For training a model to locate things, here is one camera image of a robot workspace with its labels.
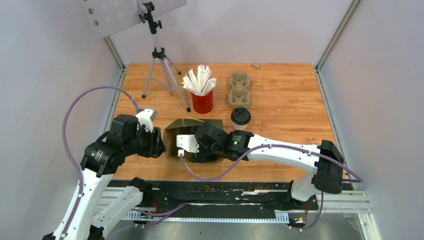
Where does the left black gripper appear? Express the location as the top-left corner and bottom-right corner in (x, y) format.
(124, 123), (168, 157)

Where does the green paper bag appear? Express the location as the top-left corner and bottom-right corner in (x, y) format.
(162, 118), (224, 164)

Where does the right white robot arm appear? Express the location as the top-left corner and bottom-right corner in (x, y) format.
(178, 122), (344, 209)

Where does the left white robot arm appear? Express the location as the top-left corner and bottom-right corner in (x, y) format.
(43, 108), (166, 240)

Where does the red straw holder cup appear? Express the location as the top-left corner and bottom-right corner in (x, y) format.
(191, 90), (214, 114)

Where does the cardboard cup carrier tray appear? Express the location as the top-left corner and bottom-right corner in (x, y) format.
(228, 71), (251, 109)

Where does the white wrapped straws bundle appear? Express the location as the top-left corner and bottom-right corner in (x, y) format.
(182, 64), (217, 97)

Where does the white perforated panel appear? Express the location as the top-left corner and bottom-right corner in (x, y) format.
(78, 0), (187, 41)

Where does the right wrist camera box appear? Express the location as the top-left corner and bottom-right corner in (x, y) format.
(176, 134), (200, 157)

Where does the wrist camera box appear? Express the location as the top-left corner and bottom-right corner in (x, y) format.
(135, 108), (158, 133)
(176, 134), (200, 157)

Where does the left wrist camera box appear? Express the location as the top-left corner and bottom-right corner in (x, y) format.
(135, 108), (158, 133)

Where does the silver camera tripod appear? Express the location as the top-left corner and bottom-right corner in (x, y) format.
(136, 0), (191, 113)

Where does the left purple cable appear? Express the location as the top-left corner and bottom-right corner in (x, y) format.
(61, 86), (142, 240)

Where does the purple cable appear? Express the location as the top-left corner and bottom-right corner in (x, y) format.
(61, 86), (142, 240)
(179, 144), (364, 232)

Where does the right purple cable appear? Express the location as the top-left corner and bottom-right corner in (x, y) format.
(179, 144), (364, 232)

